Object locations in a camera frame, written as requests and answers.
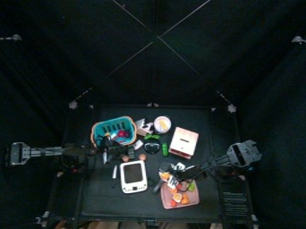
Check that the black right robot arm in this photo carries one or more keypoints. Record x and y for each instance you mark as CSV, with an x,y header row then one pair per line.
x,y
239,153

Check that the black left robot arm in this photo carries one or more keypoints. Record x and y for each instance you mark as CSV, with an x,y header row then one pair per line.
x,y
42,151

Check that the brown toy egg shell half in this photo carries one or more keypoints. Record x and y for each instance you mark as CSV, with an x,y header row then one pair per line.
x,y
125,158
141,156

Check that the yellow orange toy pepper piece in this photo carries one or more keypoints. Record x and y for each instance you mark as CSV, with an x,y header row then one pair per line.
x,y
173,190

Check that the small grey cube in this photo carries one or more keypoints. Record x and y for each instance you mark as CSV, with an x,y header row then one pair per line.
x,y
137,145

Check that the white ribbed toy block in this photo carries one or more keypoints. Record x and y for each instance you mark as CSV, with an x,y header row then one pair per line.
x,y
179,166

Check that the toy egg slice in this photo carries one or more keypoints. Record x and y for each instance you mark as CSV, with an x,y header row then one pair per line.
x,y
176,197

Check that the yellow toy corn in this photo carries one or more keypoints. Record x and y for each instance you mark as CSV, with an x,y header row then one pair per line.
x,y
106,134

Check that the green toy pea pod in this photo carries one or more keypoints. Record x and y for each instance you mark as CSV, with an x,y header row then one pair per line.
x,y
164,149

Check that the black glossy round toy pot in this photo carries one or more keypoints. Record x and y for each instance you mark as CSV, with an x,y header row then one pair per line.
x,y
151,147

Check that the orange toy fruit wedge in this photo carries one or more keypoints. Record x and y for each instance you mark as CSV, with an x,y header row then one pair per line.
x,y
185,199

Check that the white toy tablet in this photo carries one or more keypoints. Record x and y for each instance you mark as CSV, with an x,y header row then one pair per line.
x,y
133,176

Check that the green toy leaf piece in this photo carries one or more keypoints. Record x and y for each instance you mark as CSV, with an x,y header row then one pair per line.
x,y
151,137

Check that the orange toy fruit half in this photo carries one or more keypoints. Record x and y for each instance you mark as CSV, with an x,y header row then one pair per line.
x,y
172,203

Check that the teal basket with orange rim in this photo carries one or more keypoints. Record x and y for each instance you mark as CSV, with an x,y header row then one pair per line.
x,y
102,128

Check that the pink cutting board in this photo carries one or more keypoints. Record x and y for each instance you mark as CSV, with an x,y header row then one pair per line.
x,y
191,201

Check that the white toy kitchen appliance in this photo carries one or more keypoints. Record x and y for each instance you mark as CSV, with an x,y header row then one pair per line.
x,y
141,124

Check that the white round toy bowl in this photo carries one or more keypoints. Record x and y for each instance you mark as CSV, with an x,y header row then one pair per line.
x,y
161,124

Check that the metal frame corner bracket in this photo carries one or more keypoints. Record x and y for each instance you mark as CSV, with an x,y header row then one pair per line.
x,y
72,104
231,108

